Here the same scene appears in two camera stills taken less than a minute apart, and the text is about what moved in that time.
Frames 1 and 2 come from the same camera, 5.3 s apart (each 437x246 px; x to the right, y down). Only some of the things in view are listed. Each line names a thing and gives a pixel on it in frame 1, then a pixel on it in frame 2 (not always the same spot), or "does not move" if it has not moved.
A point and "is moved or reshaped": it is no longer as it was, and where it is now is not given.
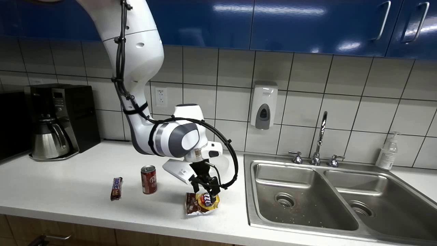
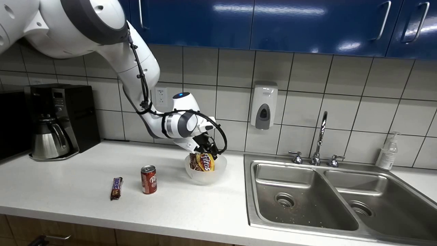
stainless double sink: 342,198 does not move
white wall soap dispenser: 264,106 does not move
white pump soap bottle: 387,154 does not move
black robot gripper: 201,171 → 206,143
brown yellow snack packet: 197,204 is moved or reshaped
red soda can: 149,179 does not move
